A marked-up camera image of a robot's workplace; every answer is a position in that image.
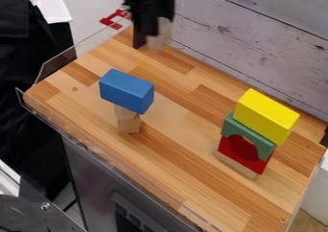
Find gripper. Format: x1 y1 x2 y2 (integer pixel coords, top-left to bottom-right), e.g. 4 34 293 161
117 0 177 50

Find wooden cylinder block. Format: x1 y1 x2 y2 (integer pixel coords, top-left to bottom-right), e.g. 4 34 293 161
144 17 175 52

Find blue rectangle block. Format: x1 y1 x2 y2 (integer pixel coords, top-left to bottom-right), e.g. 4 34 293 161
97 68 156 115

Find yellow rectangle block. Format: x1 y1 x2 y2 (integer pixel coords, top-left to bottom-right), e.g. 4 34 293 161
231 87 301 147

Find small wooden block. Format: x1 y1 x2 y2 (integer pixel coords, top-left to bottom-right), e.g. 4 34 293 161
112 104 139 121

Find wooden cube block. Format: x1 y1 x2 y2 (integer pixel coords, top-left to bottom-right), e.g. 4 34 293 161
116 115 143 134

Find green arch block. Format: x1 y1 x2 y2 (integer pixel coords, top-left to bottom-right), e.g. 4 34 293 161
219 111 278 162

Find red block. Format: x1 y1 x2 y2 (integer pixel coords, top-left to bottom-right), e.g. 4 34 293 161
216 134 273 175

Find flat wooden block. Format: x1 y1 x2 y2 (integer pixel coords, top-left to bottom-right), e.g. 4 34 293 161
212 149 261 180

